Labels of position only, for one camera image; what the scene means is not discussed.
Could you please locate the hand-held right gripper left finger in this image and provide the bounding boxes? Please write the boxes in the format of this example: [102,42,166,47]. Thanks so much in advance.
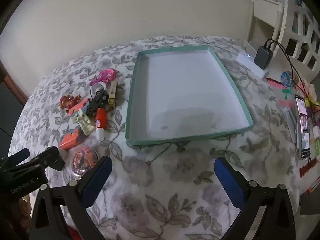
[30,156,113,240]

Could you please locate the orange and grey case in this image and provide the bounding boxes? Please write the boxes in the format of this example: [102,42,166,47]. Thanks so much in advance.
[59,127,84,150]

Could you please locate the floral blanket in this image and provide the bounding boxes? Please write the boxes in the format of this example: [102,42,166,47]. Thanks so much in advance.
[5,35,320,240]

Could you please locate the beige and gold bar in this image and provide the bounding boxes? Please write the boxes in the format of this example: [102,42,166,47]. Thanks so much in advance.
[108,80,118,110]

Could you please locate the round blue badge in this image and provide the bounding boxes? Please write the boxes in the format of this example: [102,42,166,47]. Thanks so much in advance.
[280,71,293,85]

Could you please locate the pink toy watch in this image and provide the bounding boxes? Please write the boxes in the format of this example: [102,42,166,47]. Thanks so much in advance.
[89,69,118,87]

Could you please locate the white power strip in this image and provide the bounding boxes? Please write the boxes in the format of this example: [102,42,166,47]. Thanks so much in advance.
[236,52,269,79]

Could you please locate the green block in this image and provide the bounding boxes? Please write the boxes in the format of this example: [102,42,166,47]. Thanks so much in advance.
[311,139,320,157]

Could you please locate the teal cardboard box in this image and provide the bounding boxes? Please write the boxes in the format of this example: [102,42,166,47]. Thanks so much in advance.
[125,45,254,146]

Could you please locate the smartphone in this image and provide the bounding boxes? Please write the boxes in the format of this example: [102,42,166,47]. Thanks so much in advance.
[294,94,312,159]

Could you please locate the red and white glue stick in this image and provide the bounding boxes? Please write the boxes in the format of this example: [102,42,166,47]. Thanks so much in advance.
[94,107,107,143]

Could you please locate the white cutout panel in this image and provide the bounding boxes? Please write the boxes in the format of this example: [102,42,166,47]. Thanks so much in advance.
[281,0,320,72]

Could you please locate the round tin of beads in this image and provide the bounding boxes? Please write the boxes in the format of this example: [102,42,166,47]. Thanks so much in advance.
[67,145,102,178]

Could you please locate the red zigzag strip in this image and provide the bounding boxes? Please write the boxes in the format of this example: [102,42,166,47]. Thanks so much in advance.
[299,156,320,178]

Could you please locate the dog figure with pink helmet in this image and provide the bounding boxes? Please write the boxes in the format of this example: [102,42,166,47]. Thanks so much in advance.
[59,94,82,113]

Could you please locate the cream hair claw clip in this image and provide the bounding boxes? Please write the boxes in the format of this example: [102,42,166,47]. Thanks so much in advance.
[71,112,97,136]

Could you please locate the pink zigzag strip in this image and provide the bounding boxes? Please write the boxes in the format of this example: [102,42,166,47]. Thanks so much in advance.
[265,77,285,90]

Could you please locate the clear silver case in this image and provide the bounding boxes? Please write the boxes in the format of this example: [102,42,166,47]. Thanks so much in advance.
[284,106,298,144]

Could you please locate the black cable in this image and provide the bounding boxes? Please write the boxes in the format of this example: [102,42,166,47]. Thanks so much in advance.
[265,39,310,98]

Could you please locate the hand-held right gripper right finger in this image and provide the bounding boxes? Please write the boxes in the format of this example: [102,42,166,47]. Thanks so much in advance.
[214,157,300,240]

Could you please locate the black charger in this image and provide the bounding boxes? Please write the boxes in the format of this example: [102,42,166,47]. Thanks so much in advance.
[254,45,274,70]

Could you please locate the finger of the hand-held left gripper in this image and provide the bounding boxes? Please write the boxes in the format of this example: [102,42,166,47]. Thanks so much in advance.
[10,146,65,172]
[7,148,30,166]

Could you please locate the brown wooden door frame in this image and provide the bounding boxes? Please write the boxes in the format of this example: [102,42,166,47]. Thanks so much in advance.
[0,61,28,100]

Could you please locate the black power adapter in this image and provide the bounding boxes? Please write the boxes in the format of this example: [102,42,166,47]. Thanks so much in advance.
[94,89,109,105]

